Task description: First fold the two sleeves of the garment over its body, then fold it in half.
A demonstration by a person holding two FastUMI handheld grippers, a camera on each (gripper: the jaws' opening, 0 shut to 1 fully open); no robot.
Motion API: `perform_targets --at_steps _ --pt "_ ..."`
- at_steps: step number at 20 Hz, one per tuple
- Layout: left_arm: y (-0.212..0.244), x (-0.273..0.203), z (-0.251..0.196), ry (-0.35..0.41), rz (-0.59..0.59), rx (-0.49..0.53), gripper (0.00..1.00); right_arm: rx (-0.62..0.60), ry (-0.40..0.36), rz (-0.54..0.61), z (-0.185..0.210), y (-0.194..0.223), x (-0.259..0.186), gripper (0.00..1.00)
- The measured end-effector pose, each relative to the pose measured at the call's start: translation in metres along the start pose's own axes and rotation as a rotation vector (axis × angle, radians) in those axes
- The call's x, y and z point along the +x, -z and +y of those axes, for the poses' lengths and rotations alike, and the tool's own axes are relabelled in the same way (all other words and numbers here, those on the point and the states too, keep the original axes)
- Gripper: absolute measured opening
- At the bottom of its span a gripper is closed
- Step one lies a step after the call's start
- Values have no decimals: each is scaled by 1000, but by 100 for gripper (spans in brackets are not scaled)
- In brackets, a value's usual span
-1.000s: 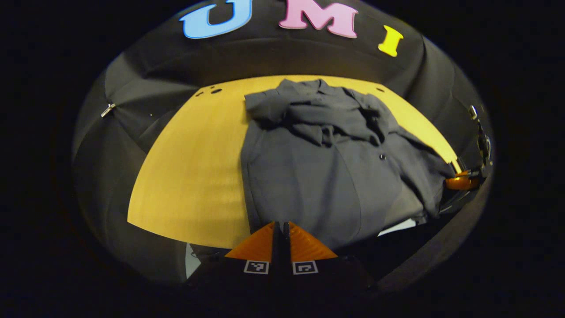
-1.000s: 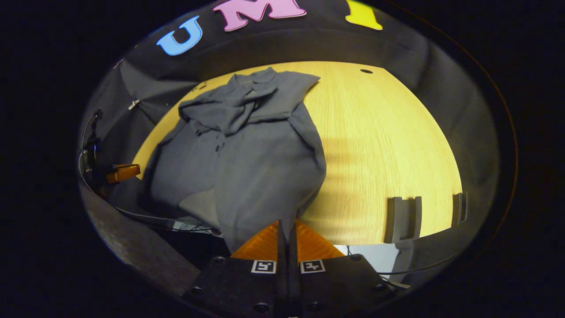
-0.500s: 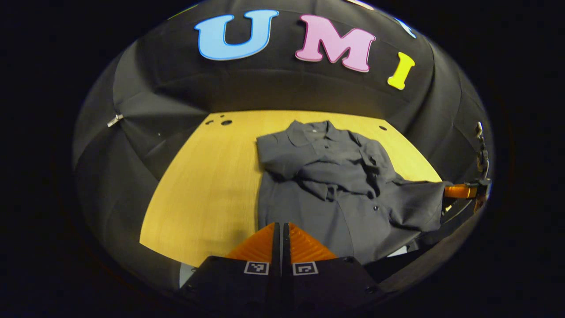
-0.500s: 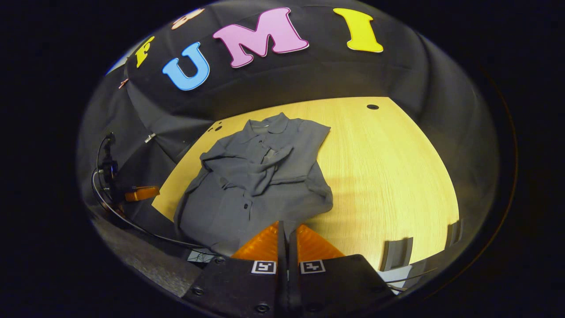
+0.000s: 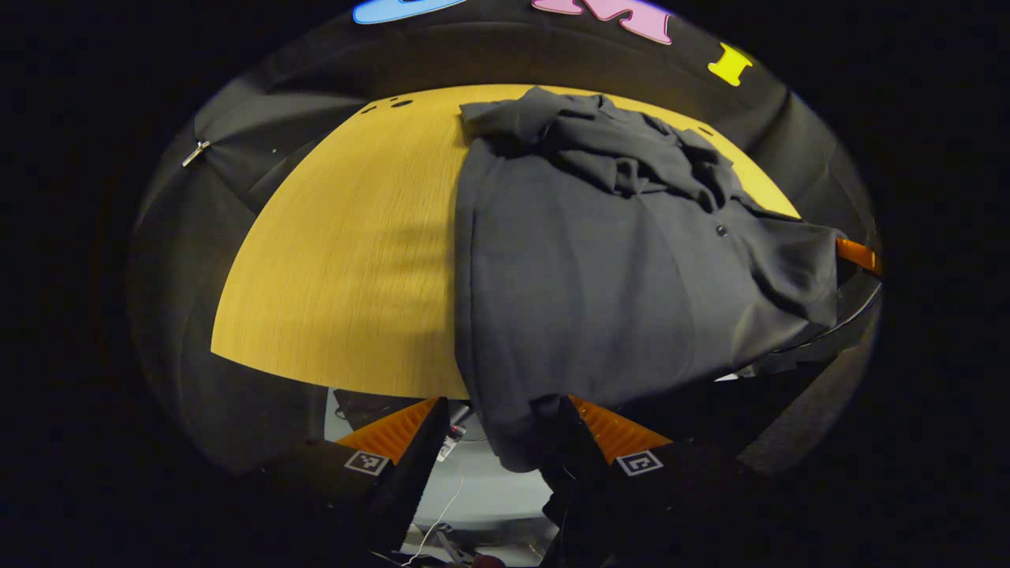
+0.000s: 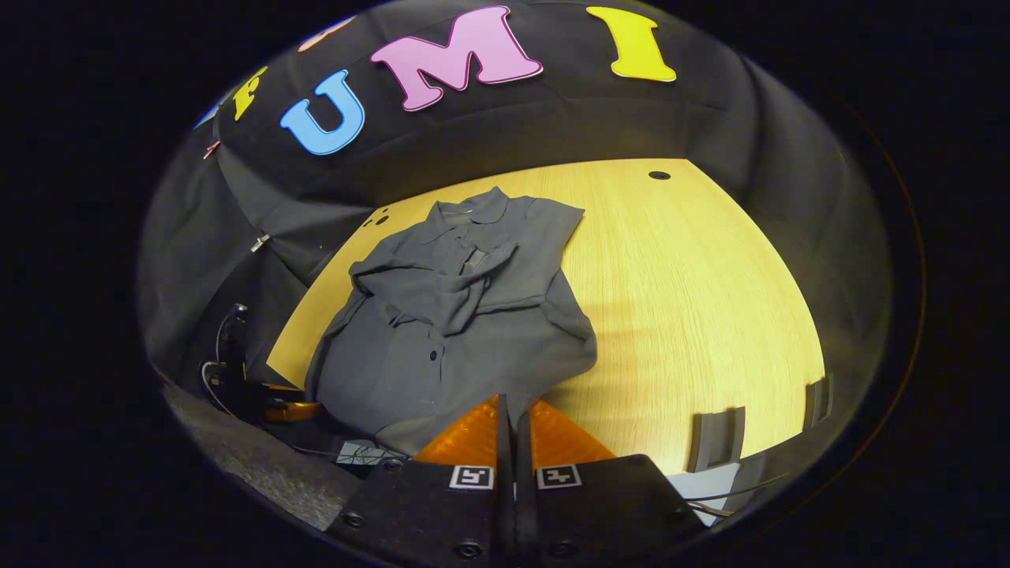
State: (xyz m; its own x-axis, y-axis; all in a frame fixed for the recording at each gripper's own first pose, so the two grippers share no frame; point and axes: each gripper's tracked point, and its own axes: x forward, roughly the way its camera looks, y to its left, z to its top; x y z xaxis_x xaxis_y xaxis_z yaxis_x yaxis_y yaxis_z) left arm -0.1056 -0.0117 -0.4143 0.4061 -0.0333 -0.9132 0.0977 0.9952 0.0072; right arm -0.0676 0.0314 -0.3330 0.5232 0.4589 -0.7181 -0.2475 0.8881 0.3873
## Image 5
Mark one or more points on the black backdrop cloth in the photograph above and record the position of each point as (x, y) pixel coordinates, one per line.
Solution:
(237, 118)

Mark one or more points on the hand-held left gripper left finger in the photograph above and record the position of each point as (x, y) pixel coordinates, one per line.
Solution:
(418, 473)

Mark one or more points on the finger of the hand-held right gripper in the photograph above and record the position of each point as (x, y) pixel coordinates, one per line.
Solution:
(858, 255)

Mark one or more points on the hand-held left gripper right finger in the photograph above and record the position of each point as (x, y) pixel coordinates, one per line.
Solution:
(588, 489)

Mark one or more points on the silver backdrop clip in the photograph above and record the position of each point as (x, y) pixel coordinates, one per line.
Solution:
(196, 153)

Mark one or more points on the grey collared shirt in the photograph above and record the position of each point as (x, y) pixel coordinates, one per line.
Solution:
(592, 300)

